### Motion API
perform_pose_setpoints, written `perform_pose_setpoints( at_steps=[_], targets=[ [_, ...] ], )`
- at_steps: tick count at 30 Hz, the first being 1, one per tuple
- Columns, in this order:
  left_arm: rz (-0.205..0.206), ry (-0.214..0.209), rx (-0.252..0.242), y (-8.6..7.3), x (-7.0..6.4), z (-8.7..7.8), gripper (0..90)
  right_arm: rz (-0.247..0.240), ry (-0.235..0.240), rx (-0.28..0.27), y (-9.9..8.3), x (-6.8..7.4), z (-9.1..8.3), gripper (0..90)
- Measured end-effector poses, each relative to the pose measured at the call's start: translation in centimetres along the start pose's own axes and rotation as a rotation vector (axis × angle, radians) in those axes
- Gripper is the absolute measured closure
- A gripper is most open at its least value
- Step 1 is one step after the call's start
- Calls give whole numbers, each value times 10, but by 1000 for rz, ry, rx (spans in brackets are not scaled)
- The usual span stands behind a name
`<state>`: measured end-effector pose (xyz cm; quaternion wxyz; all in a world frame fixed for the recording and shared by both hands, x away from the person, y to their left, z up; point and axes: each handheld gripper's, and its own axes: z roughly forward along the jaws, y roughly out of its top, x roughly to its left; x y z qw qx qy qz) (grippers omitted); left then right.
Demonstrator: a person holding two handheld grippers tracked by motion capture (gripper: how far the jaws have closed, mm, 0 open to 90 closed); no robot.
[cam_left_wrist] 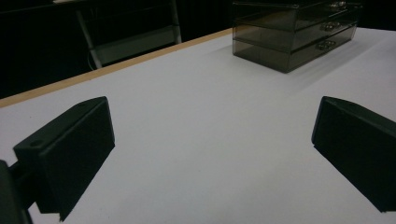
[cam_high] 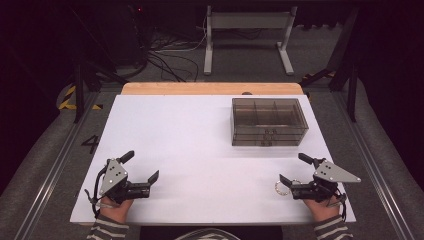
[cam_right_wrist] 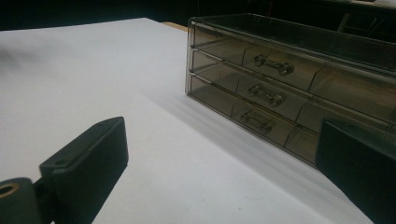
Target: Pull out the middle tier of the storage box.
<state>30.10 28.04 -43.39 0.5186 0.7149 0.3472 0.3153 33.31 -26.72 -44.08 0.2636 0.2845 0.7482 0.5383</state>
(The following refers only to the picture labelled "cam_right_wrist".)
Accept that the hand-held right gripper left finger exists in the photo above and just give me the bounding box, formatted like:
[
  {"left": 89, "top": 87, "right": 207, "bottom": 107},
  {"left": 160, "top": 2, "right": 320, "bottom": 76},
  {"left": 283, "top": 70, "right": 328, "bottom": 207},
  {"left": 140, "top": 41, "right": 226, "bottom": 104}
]
[{"left": 38, "top": 116, "right": 130, "bottom": 224}]

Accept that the smoky clear plastic drawer organizer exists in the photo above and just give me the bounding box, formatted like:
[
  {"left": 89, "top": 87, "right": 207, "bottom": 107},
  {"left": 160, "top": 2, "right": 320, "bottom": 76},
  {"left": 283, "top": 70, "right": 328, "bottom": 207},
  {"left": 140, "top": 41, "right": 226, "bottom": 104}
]
[{"left": 185, "top": 12, "right": 396, "bottom": 167}]

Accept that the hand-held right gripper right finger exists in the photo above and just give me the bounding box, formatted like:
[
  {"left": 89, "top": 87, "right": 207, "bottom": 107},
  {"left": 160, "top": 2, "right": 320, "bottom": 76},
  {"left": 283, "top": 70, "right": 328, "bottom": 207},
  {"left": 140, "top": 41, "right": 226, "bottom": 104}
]
[{"left": 315, "top": 118, "right": 396, "bottom": 224}]

